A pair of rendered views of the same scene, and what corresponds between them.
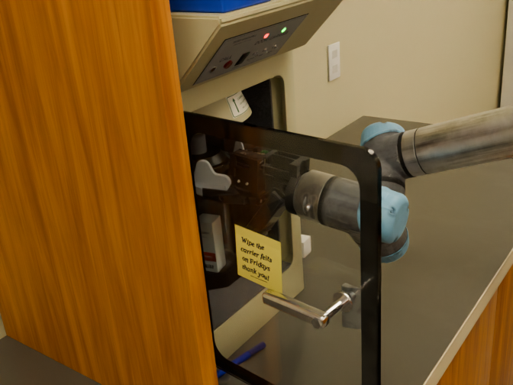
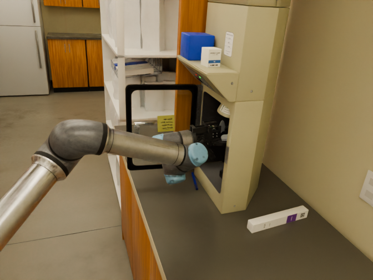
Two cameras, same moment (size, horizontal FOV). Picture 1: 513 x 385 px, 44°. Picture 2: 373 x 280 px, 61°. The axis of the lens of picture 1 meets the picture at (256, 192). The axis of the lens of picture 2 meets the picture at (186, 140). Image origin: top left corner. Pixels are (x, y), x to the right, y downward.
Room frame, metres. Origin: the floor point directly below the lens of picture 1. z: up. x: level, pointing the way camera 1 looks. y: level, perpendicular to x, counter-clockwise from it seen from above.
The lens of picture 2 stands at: (1.45, -1.04, 1.73)
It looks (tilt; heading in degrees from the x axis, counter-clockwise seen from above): 25 degrees down; 122
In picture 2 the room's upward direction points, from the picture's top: 4 degrees clockwise
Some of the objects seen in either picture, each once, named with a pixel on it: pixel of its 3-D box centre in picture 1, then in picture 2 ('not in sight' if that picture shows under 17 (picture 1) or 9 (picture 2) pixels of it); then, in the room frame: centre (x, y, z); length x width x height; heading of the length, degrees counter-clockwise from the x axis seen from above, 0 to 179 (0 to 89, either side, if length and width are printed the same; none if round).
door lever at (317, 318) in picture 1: (305, 302); not in sight; (0.61, -0.05, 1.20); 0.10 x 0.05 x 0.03; 47
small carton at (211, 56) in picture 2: not in sight; (211, 56); (0.92, -0.06, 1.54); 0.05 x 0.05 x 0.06; 61
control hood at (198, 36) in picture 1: (262, 33); (203, 76); (0.88, -0.03, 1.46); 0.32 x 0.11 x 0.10; 142
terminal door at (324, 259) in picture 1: (274, 279); (161, 128); (0.68, -0.01, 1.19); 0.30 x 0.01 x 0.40; 47
